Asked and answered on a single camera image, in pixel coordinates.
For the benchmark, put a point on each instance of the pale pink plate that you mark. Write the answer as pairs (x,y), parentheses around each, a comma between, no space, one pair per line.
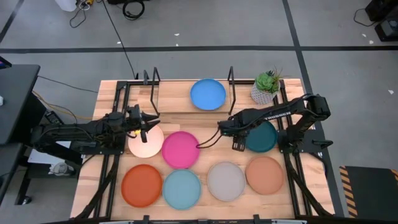
(153,148)

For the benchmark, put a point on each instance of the black mat with hazard stripes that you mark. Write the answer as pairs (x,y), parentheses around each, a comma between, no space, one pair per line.
(373,189)

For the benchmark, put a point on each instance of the white container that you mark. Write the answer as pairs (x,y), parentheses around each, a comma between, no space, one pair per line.
(66,4)

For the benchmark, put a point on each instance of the green succulent plant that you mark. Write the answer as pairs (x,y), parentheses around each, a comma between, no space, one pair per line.
(266,82)

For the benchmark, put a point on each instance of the crumpled white bag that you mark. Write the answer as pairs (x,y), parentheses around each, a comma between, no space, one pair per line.
(61,169)

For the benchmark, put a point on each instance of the terracotta plate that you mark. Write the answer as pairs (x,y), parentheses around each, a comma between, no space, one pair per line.
(265,175)

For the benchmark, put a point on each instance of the black desk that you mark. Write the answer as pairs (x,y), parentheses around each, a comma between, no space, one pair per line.
(15,102)

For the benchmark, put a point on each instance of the light blue plate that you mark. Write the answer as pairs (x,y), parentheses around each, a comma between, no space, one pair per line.
(182,189)

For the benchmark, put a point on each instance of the white triangle-patterned plant pot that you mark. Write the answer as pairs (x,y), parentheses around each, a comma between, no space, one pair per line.
(259,97)

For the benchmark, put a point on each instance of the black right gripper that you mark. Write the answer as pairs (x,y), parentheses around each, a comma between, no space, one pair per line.
(234,126)

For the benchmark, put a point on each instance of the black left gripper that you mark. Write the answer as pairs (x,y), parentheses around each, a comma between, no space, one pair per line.
(135,118)

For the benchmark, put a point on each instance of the dark teal plate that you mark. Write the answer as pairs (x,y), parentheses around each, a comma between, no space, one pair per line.
(264,140)

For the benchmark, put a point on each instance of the black aluminium rig frame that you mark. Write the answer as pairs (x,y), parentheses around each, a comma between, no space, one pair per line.
(122,84)

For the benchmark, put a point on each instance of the black equipment case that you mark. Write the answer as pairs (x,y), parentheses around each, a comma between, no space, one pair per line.
(382,7)
(388,31)

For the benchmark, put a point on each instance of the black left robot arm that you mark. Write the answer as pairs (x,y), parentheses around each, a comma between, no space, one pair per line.
(77,132)

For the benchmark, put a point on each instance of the orange plate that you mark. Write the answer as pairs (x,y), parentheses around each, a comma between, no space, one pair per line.
(141,185)

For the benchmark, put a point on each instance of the white paper sheet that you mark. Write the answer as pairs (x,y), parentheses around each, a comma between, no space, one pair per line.
(40,157)

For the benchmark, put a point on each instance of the grey plate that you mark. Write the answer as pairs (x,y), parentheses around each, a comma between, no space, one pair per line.
(226,181)

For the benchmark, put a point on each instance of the magenta plate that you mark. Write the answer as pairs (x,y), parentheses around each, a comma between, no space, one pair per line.
(180,151)

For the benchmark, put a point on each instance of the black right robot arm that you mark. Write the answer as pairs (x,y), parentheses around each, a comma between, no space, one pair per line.
(311,107)

